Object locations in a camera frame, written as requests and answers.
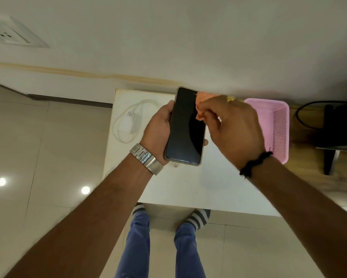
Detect person's right hand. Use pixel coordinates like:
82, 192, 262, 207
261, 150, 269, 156
196, 95, 272, 171

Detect person's left hand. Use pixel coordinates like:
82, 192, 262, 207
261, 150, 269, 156
140, 100, 209, 167

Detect black smartphone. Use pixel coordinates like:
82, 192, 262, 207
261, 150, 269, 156
164, 86, 207, 166

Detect orange cloth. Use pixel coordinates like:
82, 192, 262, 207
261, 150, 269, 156
196, 92, 221, 121

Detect person's left forearm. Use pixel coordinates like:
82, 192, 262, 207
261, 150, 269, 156
4, 153, 154, 278

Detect person's right forearm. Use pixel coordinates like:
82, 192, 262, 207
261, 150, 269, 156
248, 156, 347, 278

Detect white charger plug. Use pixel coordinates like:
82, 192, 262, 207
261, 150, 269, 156
118, 111, 136, 137

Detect silver wristwatch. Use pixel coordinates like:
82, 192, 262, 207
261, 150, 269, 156
129, 143, 164, 176

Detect pink plastic basket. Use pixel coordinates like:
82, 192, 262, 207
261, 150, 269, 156
244, 98, 290, 165

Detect striped right sock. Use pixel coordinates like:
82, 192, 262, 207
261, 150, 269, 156
185, 208, 211, 231

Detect striped sock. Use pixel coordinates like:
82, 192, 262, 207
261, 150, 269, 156
185, 208, 211, 231
132, 203, 147, 216

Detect striped left sock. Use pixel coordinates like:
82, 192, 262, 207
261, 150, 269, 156
132, 203, 147, 216

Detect black monitor stand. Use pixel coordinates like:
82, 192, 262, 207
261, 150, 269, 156
315, 103, 347, 176

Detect person's right leg blue jeans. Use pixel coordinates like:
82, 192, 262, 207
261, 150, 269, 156
173, 222, 207, 278

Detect person's leg blue jeans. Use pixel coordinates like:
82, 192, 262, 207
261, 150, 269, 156
114, 211, 151, 278
173, 222, 207, 278

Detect person's left leg blue jeans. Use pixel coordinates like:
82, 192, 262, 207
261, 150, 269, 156
114, 211, 151, 278

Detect white charger cable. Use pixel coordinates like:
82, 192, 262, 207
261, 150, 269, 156
113, 99, 160, 144

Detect black thread bracelet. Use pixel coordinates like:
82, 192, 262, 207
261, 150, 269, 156
239, 151, 274, 179

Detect black cable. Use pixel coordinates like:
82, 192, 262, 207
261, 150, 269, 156
295, 100, 347, 131

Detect white wall socket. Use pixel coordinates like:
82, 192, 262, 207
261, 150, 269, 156
0, 16, 50, 49

